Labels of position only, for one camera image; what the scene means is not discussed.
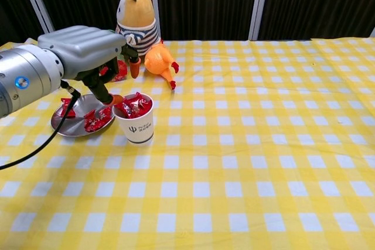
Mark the green Pringles can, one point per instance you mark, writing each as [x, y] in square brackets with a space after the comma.
[123, 71]

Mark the orange rubber chicken toy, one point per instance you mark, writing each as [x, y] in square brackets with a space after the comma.
[156, 61]

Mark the red candy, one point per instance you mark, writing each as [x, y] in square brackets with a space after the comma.
[89, 121]
[65, 103]
[138, 99]
[124, 108]
[104, 115]
[145, 109]

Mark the white paper cup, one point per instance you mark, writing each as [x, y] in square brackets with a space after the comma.
[137, 133]

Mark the yellow checkered tablecloth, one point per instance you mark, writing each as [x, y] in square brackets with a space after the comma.
[234, 159]

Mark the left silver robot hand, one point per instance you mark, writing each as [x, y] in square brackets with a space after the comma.
[85, 48]

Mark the plush toy with striped shirt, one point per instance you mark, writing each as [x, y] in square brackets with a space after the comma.
[136, 13]

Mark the round silver metal plate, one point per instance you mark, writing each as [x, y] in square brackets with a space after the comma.
[76, 124]

